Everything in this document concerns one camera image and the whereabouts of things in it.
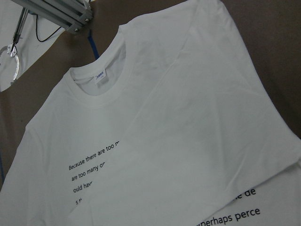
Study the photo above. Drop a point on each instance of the white long-sleeve printed shirt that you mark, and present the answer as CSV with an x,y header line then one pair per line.
x,y
165,128

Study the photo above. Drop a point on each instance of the aluminium frame post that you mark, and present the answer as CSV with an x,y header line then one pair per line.
x,y
72,15

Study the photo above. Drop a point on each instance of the reacher grabber stick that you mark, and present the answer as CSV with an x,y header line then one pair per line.
x,y
11,49

